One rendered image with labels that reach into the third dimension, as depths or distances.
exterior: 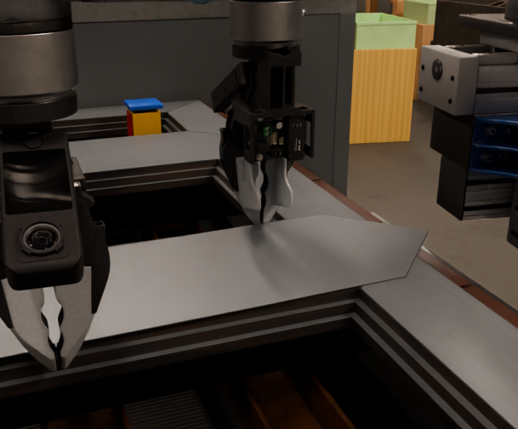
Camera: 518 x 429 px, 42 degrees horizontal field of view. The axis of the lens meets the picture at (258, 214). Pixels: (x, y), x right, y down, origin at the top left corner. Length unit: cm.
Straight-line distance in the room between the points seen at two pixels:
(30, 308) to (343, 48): 119
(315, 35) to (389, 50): 270
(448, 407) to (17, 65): 39
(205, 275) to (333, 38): 100
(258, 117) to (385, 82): 361
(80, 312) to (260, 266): 22
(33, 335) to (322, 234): 36
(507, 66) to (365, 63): 311
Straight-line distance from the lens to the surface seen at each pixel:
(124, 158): 105
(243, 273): 67
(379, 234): 77
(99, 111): 138
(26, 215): 44
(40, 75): 46
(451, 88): 111
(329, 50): 158
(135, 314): 61
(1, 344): 60
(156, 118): 124
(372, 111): 429
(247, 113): 69
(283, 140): 72
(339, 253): 72
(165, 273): 68
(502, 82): 113
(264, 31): 69
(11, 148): 48
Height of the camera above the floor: 115
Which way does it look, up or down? 22 degrees down
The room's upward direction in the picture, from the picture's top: straight up
